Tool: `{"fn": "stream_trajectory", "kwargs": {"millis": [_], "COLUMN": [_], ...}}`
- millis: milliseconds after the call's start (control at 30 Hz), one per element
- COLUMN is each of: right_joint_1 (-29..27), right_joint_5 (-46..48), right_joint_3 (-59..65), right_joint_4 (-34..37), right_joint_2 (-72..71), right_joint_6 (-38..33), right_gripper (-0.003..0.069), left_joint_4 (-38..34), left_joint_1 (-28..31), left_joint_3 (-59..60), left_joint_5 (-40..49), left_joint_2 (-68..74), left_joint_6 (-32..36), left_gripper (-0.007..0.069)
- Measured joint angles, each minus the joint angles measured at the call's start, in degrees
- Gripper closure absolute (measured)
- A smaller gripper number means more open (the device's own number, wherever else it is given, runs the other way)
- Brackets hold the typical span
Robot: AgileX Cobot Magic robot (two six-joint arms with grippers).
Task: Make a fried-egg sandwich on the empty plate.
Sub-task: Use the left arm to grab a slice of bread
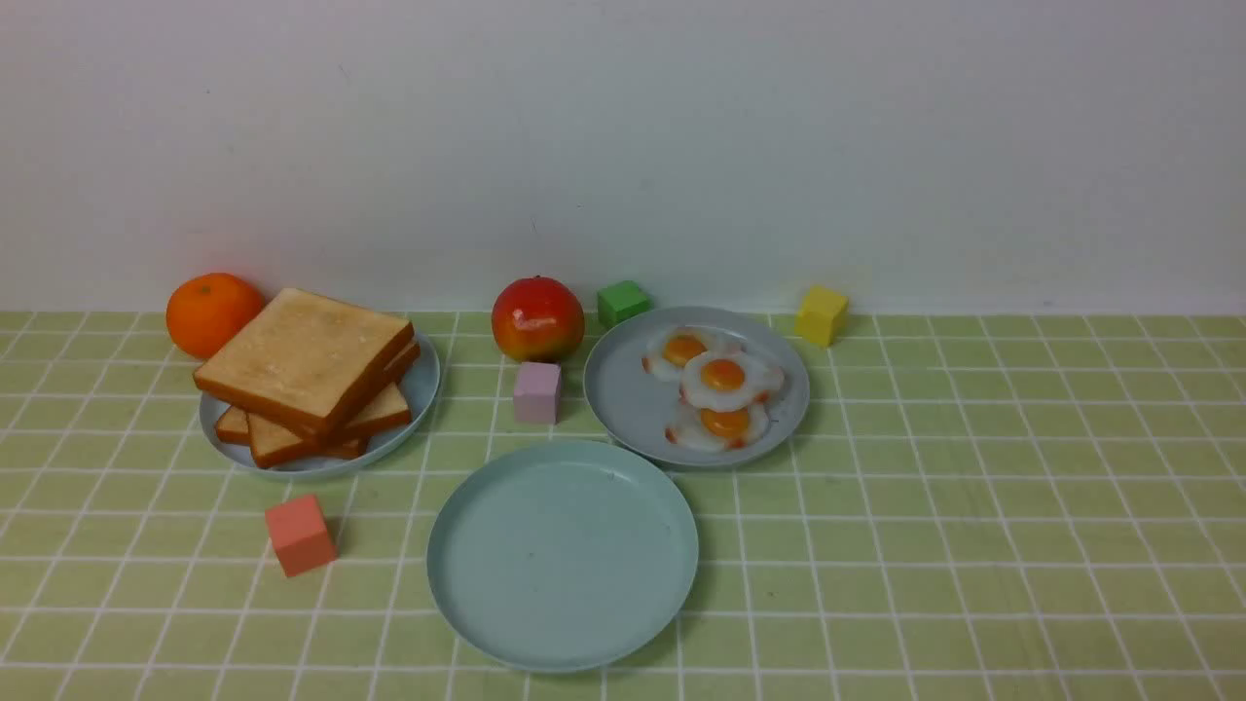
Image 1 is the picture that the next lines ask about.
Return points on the salmon red cube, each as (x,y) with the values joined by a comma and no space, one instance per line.
(300,536)

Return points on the red apple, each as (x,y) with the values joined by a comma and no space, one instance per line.
(538,319)

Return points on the grey plate with toast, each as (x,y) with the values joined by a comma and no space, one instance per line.
(419,386)

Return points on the grey plate with eggs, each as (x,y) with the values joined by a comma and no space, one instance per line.
(634,407)

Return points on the teal empty front plate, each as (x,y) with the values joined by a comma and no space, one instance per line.
(562,557)

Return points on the orange fruit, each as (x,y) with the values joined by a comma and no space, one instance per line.
(206,312)

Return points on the toast slice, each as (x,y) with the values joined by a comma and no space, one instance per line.
(234,428)
(261,428)
(307,362)
(404,358)

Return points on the green cube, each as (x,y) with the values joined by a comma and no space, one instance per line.
(620,301)

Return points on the yellow cube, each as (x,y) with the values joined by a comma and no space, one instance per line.
(821,315)

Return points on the pink-purple cube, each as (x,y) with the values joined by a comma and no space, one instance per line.
(537,393)

